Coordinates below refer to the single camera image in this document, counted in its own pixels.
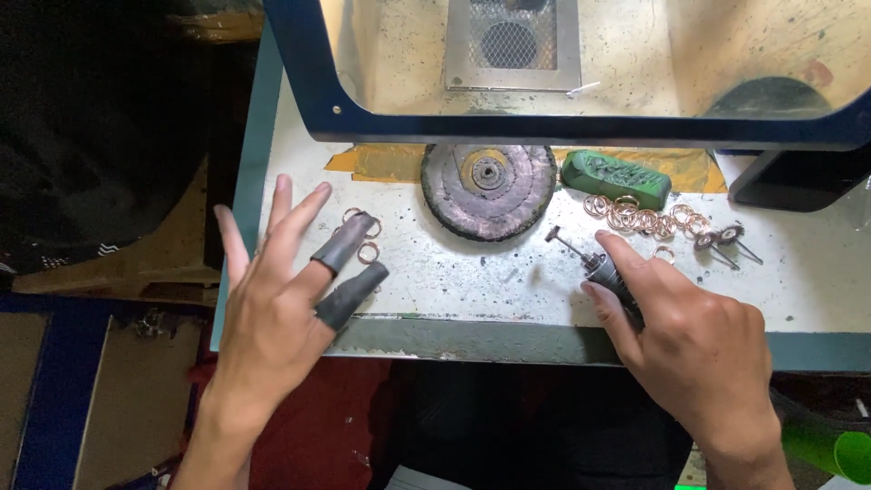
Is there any person's left hand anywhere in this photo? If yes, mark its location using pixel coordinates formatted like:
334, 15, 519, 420
203, 173, 391, 438

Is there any blue framed dust hood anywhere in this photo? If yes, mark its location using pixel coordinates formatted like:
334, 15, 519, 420
262, 0, 871, 152

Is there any green polishing compound bar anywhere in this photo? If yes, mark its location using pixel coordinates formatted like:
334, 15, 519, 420
559, 150, 673, 211

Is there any grey rubber finger cot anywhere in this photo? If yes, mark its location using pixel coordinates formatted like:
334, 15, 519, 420
310, 211, 382, 279
313, 262, 391, 333

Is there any black cloth heap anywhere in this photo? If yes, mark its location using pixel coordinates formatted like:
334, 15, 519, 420
0, 0, 263, 276

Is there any white paper sheet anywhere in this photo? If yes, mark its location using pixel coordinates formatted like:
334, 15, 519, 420
383, 465, 472, 490

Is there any small mounted brush wheel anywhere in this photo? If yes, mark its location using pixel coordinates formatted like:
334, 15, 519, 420
720, 224, 764, 265
693, 231, 741, 271

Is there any person's dark lap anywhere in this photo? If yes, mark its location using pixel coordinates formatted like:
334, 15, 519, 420
367, 359, 695, 490

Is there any black rotary tool handpiece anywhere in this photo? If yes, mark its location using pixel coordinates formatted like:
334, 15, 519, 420
543, 225, 645, 329

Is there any person's right hand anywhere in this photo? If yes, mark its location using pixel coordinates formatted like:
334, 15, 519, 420
580, 230, 785, 455

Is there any metal suction grille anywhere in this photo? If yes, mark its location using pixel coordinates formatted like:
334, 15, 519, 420
445, 0, 583, 93

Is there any green plastic cup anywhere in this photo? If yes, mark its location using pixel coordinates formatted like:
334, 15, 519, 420
780, 407, 871, 485

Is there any black flat tray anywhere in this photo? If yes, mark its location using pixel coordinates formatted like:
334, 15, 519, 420
727, 142, 871, 212

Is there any yellow tape strip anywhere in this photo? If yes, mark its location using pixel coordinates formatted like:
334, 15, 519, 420
324, 143, 728, 196

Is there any brown cardboard sheet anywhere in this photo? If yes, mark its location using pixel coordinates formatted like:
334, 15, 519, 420
71, 316, 205, 490

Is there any dirty cloth buffing wheel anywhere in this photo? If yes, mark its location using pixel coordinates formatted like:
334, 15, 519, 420
420, 143, 558, 243

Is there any pile of copper rings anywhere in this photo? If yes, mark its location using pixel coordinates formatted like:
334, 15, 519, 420
583, 194, 713, 241

